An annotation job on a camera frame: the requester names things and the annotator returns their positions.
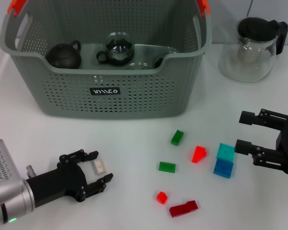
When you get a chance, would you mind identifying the left gripper cable with plug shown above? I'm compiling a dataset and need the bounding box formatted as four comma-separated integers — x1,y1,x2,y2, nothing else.
25,164,37,178

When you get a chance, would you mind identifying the green toy brick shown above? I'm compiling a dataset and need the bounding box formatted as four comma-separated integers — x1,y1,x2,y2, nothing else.
158,161,177,173
170,129,185,146

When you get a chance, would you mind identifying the blue toy brick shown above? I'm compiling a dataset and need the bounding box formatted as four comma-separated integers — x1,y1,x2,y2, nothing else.
213,158,234,179

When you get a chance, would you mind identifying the dark clay teapot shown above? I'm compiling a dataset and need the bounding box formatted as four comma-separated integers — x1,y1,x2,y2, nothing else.
45,39,83,69

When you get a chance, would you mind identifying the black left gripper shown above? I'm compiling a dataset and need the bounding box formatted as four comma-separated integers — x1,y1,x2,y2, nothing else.
25,149,114,208

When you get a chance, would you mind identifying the grey-green perforated storage basket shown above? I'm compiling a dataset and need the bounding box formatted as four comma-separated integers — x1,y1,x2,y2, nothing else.
0,0,212,120

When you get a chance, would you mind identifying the red-orange wedge toy brick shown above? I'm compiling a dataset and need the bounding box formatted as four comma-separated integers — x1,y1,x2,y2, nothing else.
189,145,209,164

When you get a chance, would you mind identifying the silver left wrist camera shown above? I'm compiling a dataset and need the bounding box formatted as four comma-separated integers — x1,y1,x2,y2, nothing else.
0,138,24,190

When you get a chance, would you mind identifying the glass pitcher with black lid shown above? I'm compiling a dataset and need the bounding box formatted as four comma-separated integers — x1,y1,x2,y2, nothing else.
218,16,288,83

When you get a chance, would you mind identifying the dark red long toy brick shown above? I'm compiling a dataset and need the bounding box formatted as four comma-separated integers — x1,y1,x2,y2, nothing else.
169,200,199,218

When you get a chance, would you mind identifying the small red toy brick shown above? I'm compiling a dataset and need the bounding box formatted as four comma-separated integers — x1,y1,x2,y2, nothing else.
156,191,168,205

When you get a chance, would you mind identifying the glass teacup with black sleeve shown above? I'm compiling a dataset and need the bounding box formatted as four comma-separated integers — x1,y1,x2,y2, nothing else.
153,55,168,69
96,32,135,67
126,61,151,70

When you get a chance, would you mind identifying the white toy brick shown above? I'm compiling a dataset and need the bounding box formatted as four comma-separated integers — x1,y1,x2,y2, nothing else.
92,158,108,175

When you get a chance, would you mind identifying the teal toy brick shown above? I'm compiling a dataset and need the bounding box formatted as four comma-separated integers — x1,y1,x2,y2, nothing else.
216,143,237,161

